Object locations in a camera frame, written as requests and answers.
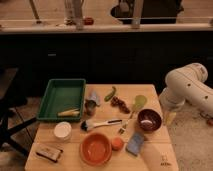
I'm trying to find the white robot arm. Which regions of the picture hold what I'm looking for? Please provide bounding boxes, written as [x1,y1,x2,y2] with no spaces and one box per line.
[159,63,213,126]

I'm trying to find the white paper cup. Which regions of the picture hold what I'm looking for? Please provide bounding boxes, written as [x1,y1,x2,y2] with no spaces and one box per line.
[54,122,72,140]

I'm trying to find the dark maroon bowl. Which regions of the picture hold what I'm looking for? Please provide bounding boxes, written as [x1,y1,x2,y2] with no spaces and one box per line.
[137,109,162,132]

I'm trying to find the green plastic spoon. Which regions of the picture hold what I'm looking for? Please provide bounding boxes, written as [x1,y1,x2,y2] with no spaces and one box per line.
[118,95,147,135]

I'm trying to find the blue sponge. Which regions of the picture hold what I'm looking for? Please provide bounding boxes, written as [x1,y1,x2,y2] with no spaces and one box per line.
[126,132,144,156]

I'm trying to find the small orange fruit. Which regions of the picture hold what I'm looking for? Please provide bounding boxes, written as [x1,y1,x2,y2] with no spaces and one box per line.
[111,137,124,151]

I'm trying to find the green pepper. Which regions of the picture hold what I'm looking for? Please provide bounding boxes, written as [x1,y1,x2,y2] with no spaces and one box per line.
[104,86,116,102]

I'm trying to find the metal can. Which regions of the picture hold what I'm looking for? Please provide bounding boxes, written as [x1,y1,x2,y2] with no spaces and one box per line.
[85,100,96,116]

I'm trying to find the orange bowl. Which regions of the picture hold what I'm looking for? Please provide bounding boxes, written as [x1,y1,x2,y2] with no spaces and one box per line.
[79,132,112,166]

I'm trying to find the yellow corn cob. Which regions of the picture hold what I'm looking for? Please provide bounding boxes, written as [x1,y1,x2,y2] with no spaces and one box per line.
[57,108,80,117]

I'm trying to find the green plastic tray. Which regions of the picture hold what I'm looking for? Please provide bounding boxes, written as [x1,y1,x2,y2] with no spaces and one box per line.
[37,79,86,122]

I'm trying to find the red object on counter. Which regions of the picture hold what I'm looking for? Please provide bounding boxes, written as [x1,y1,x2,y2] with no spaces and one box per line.
[83,17,94,25]

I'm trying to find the wooden block eraser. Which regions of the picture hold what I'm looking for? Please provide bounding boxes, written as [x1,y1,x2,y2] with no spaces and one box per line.
[35,144,63,162]

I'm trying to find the black office chair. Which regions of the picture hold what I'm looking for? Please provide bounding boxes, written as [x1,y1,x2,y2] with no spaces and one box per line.
[0,68,36,156]

